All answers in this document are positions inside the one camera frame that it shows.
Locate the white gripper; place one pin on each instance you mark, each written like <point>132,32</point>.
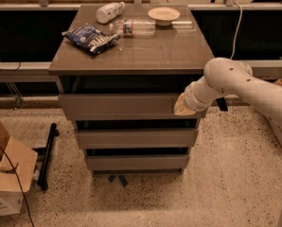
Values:
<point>190,101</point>

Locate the grey top drawer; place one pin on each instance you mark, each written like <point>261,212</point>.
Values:
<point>79,107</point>

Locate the grey drawer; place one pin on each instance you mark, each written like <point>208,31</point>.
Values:
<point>166,138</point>
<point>137,163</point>
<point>79,107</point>

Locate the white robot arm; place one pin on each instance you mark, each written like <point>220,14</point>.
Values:
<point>222,77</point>

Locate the grey drawer cabinet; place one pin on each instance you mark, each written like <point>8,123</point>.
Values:
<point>161,64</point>

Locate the grey middle drawer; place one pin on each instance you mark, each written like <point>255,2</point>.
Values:
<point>166,138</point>

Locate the grey bottom drawer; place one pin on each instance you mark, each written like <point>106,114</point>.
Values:
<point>137,163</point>

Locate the blue tape cross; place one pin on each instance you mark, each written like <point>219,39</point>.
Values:
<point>121,178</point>

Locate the white bowl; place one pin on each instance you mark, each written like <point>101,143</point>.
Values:
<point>164,16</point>

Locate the clear water bottle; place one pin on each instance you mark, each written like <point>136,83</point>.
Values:
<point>133,27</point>

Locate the blue chip bag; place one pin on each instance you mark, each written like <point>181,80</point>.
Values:
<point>90,38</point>

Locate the white plastic bottle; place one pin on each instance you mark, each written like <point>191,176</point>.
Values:
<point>108,12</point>

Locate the black stand bar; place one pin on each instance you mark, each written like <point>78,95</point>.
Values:
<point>46,153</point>

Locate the open cardboard box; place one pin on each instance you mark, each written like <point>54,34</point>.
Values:
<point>17,163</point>

